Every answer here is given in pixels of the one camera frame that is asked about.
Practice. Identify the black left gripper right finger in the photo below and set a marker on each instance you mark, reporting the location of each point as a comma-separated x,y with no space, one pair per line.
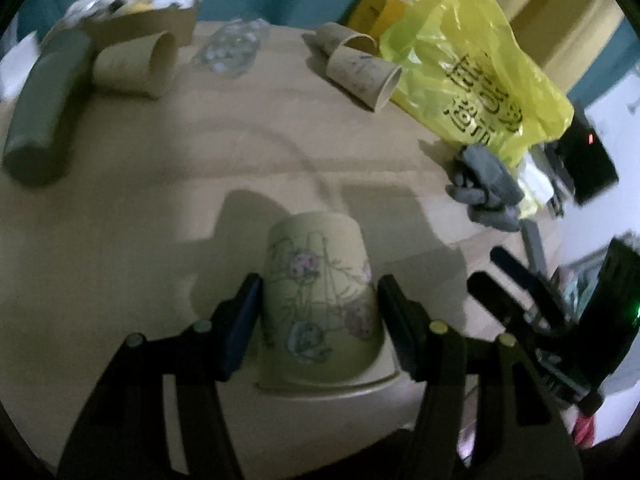
519,431

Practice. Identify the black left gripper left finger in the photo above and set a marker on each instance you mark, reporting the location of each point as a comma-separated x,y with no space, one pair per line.
121,431

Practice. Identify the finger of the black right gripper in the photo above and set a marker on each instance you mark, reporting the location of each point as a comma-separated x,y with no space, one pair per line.
548,300
554,350

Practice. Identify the paper cup with cartoon print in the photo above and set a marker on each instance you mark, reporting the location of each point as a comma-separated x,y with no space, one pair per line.
321,331

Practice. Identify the rear brown paper cup lying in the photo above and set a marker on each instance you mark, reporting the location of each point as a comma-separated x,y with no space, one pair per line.
330,36

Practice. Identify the brown paper cup by thermos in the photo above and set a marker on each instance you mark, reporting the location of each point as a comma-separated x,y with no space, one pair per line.
143,66

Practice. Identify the black phone on table edge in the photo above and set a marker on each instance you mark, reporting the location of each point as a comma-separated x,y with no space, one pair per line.
534,248

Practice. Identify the white crumpled tissue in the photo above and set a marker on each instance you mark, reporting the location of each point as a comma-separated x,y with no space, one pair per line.
535,185

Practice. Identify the grey knit gloves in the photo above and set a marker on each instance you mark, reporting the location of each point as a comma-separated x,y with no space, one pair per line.
480,182

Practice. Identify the black electronic device with led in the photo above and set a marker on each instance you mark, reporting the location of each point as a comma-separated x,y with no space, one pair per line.
580,160

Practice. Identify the yellow plastic shopping bag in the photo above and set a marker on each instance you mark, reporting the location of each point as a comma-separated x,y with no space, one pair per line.
464,76

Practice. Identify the yellow curtain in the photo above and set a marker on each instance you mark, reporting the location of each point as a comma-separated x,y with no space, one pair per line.
563,37

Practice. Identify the grey metal thermos bottle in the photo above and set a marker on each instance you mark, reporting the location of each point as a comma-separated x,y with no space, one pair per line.
44,117

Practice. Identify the white desk lamp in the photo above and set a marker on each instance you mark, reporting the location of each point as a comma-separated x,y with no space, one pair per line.
16,66

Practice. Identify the cardboard box of candies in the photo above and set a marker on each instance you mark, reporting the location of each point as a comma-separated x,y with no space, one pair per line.
179,22

